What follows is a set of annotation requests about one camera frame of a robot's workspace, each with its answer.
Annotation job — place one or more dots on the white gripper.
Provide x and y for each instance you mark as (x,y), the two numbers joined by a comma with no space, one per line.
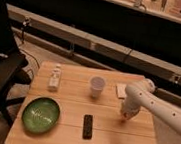
(127,112)

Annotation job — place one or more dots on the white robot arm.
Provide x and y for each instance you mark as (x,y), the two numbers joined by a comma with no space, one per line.
(141,94)

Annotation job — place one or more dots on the beige square pad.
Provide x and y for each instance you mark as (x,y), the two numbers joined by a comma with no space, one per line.
(121,93)

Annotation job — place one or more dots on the white plastic cup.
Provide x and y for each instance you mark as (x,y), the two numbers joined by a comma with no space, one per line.
(97,85)

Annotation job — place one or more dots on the black rectangular remote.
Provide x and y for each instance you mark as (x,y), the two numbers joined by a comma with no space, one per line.
(87,127)

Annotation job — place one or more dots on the small white bottle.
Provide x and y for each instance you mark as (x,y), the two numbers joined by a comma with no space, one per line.
(55,78)

